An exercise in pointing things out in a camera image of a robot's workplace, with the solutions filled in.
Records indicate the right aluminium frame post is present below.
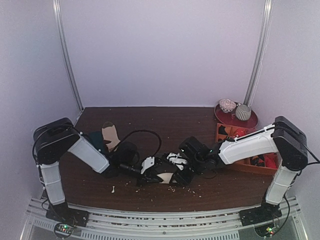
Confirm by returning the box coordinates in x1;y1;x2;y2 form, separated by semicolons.
243;0;273;106

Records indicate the beige brown striped sock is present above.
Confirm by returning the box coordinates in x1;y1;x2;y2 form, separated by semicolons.
101;121;120;152

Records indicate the grey striped cup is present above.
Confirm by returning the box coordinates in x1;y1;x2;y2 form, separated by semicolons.
235;104;252;121

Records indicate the plain red sock in box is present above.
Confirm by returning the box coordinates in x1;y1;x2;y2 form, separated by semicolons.
264;154;277;169

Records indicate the black sock in box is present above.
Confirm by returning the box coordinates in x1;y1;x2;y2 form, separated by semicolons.
218;125;228;136

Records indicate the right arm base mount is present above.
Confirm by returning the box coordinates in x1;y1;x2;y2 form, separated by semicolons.
239;201;282;227

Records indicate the cream white sock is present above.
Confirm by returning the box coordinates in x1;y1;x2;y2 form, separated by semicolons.
157;172;177;184

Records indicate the dark teal monkey sock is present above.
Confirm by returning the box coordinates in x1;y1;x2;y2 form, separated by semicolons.
88;131;105;152

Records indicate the red round tray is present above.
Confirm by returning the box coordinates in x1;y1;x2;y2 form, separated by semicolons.
214;102;259;129

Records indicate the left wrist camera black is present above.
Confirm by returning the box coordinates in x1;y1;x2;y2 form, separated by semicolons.
114;141;140;165

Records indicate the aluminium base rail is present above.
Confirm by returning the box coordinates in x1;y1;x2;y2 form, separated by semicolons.
20;197;310;240

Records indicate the left aluminium frame post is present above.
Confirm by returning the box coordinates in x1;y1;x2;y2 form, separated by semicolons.
52;0;84;112

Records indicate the white patterned bowl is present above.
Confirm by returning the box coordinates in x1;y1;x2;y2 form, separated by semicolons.
219;98;237;113

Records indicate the orange wooden compartment box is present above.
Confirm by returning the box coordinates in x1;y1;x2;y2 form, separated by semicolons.
215;123;279;176

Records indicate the black red patterned sock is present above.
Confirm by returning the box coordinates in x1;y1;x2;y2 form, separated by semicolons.
250;156;266;167

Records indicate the aluminium frame post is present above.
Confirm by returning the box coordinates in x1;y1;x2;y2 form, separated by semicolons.
243;0;273;106
52;0;84;112

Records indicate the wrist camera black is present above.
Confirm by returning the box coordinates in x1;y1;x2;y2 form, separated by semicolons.
114;141;140;165
178;136;210;162

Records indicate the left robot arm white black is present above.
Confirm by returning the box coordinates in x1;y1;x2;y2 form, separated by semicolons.
32;117;164;222

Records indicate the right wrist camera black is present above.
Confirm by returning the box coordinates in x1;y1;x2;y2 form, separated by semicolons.
178;136;210;162

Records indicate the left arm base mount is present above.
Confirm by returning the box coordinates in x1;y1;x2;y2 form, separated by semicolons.
45;203;89;227

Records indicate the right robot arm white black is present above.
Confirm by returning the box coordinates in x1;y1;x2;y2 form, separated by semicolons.
157;116;308;221

